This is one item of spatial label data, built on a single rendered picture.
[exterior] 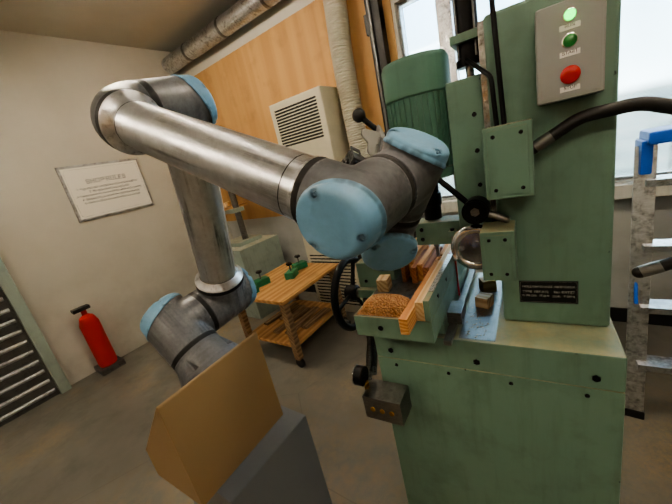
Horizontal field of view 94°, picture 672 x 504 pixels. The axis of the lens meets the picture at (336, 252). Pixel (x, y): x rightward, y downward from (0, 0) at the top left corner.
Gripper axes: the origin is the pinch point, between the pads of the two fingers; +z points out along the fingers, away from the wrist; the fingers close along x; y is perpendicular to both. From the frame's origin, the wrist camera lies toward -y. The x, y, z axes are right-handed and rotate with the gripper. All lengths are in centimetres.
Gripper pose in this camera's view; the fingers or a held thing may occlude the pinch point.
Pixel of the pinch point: (363, 153)
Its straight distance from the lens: 81.0
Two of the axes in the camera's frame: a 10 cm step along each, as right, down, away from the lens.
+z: -1.0, -6.9, 7.1
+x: -4.7, 6.6, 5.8
